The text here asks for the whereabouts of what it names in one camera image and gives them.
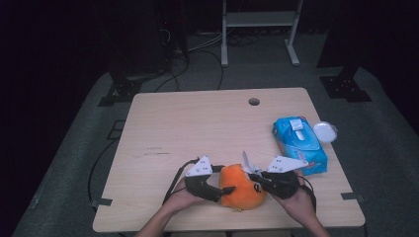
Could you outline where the left hand-held gripper cable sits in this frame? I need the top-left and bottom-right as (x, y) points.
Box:
(162, 157), (201, 205)

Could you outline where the orange plush toy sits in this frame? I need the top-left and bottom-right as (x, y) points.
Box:
(218, 163), (269, 211)

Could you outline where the person's right hand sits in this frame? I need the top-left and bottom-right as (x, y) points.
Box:
(271, 169), (317, 228)

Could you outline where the right hand-held gripper cable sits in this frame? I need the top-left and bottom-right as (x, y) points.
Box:
(297, 174), (318, 215)

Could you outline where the person's left hand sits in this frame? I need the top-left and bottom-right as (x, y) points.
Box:
(162, 184), (211, 216)

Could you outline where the white wet wipe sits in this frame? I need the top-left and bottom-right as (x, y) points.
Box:
(241, 150), (265, 176)

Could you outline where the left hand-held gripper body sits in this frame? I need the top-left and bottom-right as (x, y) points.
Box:
(184, 155), (223, 203)

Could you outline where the black stand base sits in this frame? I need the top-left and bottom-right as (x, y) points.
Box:
(97, 58), (146, 108)
(319, 65), (374, 103)

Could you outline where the black tape piece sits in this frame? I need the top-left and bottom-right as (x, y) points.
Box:
(90, 197), (114, 209)
(340, 192), (366, 202)

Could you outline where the white metal frame stand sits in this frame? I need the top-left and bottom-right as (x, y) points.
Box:
(220, 0), (304, 68)

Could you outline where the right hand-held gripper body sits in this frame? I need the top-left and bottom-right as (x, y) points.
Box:
(263, 155), (309, 200)

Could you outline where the blue wet wipes pack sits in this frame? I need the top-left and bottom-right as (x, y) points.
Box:
(272, 116), (339, 176)

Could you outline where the black floor cable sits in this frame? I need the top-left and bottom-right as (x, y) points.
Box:
(194, 48), (225, 92)
(153, 55), (192, 94)
(87, 137), (120, 205)

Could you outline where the hand-held gripper cable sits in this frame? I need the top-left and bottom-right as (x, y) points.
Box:
(297, 174), (318, 215)
(162, 157), (201, 205)

